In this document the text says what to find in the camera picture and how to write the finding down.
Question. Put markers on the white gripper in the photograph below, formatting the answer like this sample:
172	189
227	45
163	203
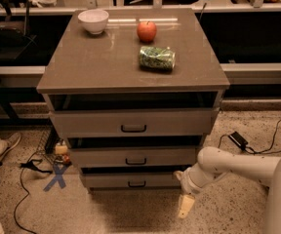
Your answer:
188	183

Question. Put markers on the drawer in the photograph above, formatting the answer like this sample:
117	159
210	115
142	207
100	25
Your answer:
137	180
134	123
133	156

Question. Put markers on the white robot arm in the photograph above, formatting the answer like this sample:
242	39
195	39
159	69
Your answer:
213	163

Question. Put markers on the grey drawer cabinet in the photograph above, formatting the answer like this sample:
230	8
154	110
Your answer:
88	73

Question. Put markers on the black power adapter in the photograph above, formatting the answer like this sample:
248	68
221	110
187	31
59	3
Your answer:
238	140

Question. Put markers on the blue tape cross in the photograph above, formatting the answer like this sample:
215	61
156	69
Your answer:
58	179

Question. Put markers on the green soda can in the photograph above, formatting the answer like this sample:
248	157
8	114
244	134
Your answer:
157	58

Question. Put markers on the red apple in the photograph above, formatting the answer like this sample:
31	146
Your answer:
146	31

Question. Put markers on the person's shoe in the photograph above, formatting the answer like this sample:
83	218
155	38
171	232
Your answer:
8	144

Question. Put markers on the white ceramic bowl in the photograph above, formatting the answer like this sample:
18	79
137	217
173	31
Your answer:
94	21

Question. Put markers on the black chair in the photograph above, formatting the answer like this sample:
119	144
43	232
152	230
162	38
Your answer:
14	34

